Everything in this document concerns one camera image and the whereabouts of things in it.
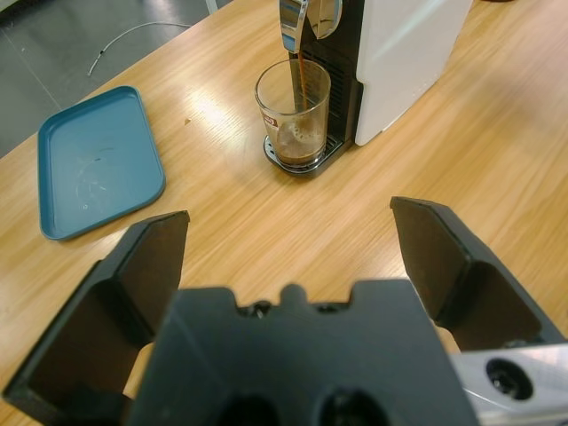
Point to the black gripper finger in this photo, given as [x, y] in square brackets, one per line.
[111, 310]
[479, 297]

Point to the clear drinking glass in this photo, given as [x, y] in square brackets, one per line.
[293, 115]

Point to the white capsule coffee machine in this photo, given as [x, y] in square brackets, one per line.
[408, 53]

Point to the teal plastic tray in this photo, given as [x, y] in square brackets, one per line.
[97, 168]

